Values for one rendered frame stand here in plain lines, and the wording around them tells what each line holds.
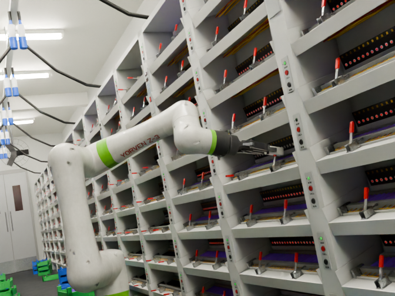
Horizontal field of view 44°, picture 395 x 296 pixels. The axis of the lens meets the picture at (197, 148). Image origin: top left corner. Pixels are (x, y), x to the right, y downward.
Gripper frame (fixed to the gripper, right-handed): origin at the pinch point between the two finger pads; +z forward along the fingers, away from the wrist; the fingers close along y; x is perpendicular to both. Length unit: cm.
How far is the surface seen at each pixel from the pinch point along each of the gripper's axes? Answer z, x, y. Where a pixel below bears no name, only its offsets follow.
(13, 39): -100, 124, -239
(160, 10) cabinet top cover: -25, 92, -81
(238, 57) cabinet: 4, 54, -40
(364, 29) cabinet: 9, 34, 41
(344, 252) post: 10.0, -37.1, 27.3
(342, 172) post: 9.9, -11.2, 27.4
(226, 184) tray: -1.3, -8.6, -38.8
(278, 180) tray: 0.4, -11.5, 2.6
